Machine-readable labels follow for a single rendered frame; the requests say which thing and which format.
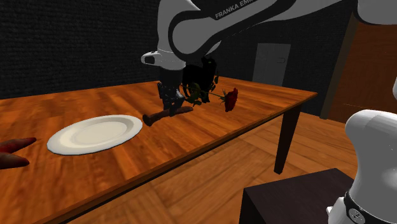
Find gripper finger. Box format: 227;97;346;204
157;81;171;110
169;88;186;117

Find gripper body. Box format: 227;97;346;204
159;67;185;92

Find brown wooden stick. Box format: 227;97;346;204
142;106;194;127

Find black cat figure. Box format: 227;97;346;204
182;55;219;104

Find red rose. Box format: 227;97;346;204
181;82;239;113

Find white plate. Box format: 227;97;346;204
46;114;144;156

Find grey door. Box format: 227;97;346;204
251;43;292;87

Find wooden table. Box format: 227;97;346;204
0;76;318;224

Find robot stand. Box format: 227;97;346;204
239;168;355;224

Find dark red pointed object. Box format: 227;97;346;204
0;137;38;170

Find brown wooden door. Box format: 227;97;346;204
319;11;397;124

